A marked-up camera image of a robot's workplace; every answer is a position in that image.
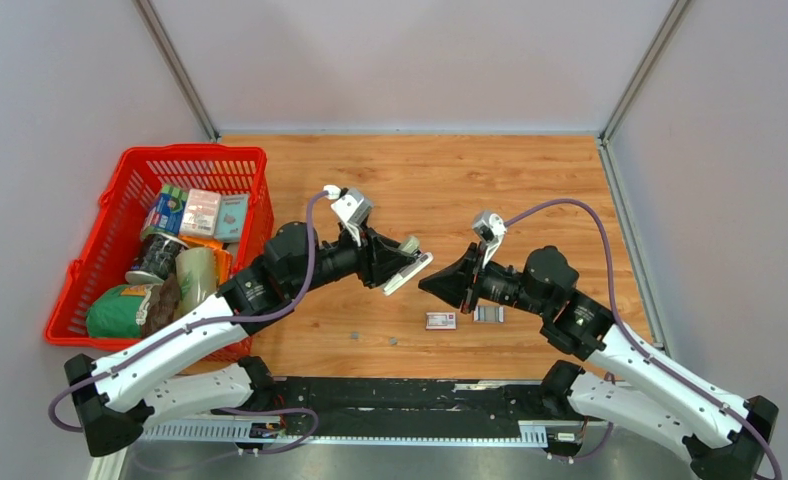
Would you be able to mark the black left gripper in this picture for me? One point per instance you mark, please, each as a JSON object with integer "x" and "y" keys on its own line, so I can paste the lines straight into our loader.
{"x": 373, "y": 245}

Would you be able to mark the green snack bag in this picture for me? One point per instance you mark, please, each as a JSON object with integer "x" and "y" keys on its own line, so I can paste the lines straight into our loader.
{"x": 122, "y": 311}

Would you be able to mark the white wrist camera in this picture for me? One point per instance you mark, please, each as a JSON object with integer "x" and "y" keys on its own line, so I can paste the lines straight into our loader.
{"x": 490, "y": 228}
{"x": 352, "y": 209}

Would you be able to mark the red plastic shopping basket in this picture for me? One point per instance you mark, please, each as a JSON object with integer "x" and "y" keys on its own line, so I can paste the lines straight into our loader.
{"x": 113, "y": 242}

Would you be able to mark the pink sponge pack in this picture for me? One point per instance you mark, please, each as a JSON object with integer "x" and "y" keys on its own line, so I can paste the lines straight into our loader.
{"x": 200, "y": 214}

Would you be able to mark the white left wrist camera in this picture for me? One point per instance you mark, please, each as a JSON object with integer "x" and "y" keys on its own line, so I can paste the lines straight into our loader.
{"x": 352, "y": 209}

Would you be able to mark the blue green scrubber pack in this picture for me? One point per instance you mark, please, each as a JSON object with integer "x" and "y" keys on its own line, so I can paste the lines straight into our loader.
{"x": 166, "y": 212}

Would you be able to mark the red white staple box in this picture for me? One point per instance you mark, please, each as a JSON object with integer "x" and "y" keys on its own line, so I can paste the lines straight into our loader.
{"x": 441, "y": 321}

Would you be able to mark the dark glass jar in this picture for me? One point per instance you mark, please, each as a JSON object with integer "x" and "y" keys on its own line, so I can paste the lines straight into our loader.
{"x": 156, "y": 259}

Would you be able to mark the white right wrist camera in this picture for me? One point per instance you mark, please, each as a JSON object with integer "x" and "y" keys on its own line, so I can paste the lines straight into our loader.
{"x": 490, "y": 228}

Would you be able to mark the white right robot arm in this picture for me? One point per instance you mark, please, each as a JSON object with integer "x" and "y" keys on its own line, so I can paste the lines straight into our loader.
{"x": 617, "y": 377}

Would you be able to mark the aluminium slotted cable rail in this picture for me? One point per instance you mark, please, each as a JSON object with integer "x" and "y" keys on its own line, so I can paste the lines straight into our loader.
{"x": 529, "y": 435}

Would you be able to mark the teal sponge pack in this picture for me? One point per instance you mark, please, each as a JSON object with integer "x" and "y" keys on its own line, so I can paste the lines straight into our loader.
{"x": 231, "y": 218}

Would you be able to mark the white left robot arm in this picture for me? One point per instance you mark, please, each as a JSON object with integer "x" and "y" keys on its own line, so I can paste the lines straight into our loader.
{"x": 118, "y": 397}

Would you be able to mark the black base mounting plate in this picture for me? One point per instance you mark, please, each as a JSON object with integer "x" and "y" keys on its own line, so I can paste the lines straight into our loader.
{"x": 415, "y": 408}

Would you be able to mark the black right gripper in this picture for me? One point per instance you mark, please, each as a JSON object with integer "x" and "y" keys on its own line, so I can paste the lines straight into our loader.
{"x": 455, "y": 282}

